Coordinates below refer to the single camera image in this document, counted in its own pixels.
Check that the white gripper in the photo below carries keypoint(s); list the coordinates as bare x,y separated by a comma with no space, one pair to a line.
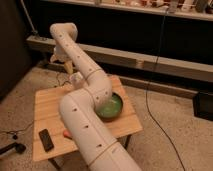
60,55

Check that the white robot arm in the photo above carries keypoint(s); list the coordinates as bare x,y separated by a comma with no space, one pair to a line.
81,104

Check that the green ceramic bowl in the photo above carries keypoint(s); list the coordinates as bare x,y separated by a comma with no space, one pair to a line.
112,109

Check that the metal lamp stand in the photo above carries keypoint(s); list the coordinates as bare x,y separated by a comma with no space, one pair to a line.
34,30

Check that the small wooden table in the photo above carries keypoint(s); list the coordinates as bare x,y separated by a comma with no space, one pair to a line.
48,106

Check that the orange carrot toy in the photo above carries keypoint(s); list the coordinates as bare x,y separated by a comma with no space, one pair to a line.
67,134

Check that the black device on floor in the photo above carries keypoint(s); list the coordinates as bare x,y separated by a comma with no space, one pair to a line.
20,148

